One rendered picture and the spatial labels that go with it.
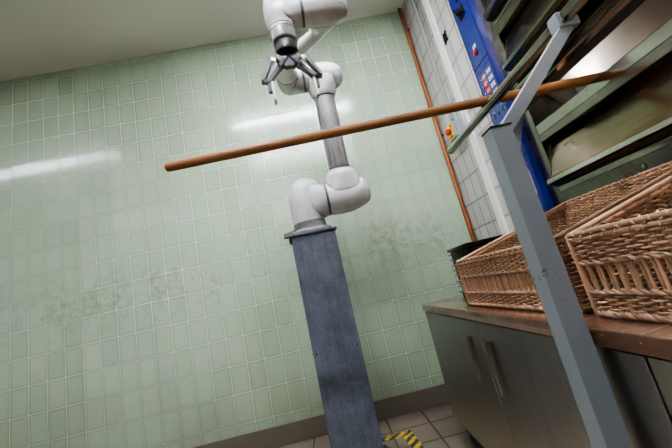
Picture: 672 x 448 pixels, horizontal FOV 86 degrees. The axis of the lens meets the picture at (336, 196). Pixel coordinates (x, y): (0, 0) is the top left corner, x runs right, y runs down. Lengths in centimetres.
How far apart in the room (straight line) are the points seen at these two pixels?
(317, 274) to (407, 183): 104
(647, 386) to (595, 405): 8
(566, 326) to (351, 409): 110
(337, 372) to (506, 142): 117
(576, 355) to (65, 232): 264
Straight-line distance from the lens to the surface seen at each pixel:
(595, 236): 75
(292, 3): 136
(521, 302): 103
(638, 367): 72
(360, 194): 168
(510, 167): 72
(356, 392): 164
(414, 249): 230
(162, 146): 266
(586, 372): 73
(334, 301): 159
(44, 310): 279
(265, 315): 226
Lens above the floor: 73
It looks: 14 degrees up
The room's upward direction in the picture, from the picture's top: 13 degrees counter-clockwise
